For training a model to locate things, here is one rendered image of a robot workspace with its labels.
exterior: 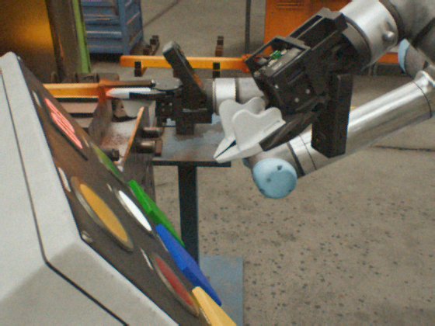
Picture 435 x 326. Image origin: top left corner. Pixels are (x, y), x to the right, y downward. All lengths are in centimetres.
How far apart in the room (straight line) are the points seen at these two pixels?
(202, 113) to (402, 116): 38
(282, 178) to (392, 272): 133
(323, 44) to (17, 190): 39
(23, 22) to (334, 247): 155
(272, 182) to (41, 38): 68
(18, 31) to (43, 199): 100
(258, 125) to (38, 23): 78
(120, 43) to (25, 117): 433
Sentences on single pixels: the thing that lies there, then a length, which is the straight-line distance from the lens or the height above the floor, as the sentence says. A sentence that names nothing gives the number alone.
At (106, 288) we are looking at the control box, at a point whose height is 117.
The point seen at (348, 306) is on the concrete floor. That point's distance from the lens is 191.
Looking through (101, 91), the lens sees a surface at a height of 101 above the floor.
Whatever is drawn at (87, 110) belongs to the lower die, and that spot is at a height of 99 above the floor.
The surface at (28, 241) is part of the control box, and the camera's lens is 24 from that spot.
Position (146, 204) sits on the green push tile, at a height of 104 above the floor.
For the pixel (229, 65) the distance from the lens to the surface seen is 127.
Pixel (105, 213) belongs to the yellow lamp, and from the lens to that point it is 29.
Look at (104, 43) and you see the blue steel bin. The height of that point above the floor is 19.
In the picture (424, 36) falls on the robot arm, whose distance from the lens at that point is 61.
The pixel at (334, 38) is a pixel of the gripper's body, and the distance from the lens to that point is 57.
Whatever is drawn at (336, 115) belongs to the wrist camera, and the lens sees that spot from 59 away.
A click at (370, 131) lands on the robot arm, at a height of 98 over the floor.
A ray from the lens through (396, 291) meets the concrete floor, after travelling 203.
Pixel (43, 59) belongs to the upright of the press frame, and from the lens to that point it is 124.
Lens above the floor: 133
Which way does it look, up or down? 29 degrees down
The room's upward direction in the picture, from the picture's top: straight up
